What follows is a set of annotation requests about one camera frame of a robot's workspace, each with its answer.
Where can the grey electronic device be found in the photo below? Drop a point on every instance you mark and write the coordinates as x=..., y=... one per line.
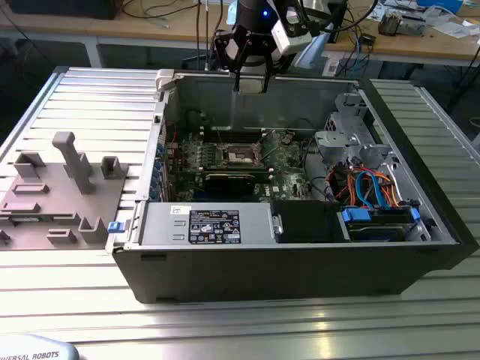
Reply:
x=412, y=27

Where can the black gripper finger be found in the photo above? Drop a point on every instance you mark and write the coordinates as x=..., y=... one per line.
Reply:
x=236, y=80
x=266, y=80

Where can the black PC case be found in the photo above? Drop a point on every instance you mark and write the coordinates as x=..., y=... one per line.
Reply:
x=262, y=273

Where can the silver hard disk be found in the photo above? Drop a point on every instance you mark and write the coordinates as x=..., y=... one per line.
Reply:
x=375, y=230

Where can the blue cardboard box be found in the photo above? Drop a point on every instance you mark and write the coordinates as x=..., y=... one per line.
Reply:
x=444, y=4

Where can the green motherboard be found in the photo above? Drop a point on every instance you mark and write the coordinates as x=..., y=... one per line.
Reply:
x=290, y=176

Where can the grey metal case bracket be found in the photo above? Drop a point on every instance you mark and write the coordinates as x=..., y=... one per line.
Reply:
x=350, y=107

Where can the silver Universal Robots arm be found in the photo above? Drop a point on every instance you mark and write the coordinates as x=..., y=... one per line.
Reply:
x=314, y=50

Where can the black RAM slot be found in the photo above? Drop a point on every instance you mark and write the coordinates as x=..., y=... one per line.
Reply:
x=232, y=135
x=232, y=138
x=232, y=141
x=232, y=132

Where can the blue disk carrier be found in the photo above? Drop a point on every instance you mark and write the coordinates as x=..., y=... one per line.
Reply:
x=356, y=217

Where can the grey parts rack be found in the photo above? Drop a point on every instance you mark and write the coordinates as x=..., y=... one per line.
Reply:
x=56, y=195

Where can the blue case latch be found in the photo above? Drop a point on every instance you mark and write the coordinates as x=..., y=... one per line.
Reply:
x=115, y=227

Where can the white paper sheets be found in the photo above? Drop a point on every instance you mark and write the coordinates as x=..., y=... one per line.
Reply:
x=455, y=30

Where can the blue expansion card retainer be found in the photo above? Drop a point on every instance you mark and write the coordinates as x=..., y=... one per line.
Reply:
x=154, y=176

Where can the CPU cooler heatsink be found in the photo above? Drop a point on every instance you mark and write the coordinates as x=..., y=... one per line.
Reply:
x=390, y=25

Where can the black graphics card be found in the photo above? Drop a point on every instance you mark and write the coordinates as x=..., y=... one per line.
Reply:
x=228, y=184

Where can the pale blue teach pendant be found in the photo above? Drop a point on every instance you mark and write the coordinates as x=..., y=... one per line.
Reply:
x=33, y=348

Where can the wooden desk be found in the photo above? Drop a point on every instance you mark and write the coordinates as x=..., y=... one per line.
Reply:
x=412, y=47
x=112, y=28

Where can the grey metal drive cage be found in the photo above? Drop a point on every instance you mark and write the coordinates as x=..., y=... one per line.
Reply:
x=330, y=144

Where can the metal locking lever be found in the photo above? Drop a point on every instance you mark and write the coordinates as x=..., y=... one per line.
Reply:
x=218, y=133

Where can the CPU socket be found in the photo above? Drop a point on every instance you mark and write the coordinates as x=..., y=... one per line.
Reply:
x=236, y=155

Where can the grey power supply unit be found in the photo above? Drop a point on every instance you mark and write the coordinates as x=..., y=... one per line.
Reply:
x=161, y=225

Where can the small black box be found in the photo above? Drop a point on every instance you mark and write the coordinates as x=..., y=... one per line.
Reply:
x=368, y=39

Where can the grey case latch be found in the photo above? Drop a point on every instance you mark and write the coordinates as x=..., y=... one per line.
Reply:
x=165, y=79

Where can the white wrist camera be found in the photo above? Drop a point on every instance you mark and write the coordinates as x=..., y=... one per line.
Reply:
x=290, y=37

